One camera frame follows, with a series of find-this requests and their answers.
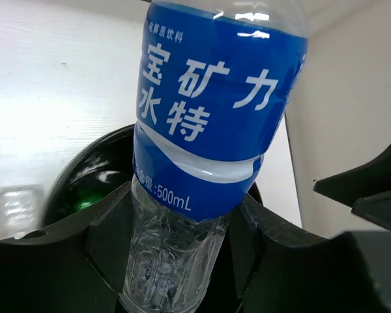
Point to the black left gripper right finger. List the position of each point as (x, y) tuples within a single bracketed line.
[(279, 267)]

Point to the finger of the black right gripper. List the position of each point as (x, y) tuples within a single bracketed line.
[(365, 189)]

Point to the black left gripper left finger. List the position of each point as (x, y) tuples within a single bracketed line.
[(77, 264)]

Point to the blue label plastic bottle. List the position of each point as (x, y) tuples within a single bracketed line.
[(214, 81)]

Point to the black plastic waste bin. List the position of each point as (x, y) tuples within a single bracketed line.
[(93, 196)]

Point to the orange white label clear bottle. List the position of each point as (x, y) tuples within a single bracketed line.
[(20, 210)]

